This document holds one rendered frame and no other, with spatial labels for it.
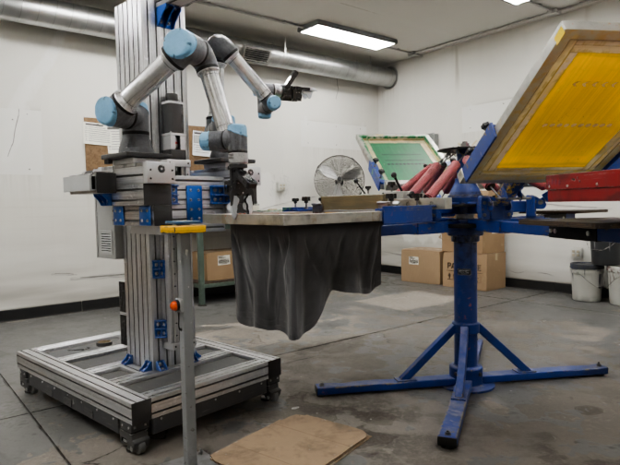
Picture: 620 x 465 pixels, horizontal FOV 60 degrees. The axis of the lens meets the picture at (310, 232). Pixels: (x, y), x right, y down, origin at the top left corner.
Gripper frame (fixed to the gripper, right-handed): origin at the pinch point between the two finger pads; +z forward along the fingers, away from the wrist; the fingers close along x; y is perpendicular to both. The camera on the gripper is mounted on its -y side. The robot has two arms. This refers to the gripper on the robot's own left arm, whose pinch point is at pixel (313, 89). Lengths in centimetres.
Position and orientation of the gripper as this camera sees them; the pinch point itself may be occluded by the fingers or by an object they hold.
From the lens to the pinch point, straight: 318.6
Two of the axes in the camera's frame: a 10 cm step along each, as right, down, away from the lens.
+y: -0.4, 9.8, 1.8
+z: 9.2, -0.4, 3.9
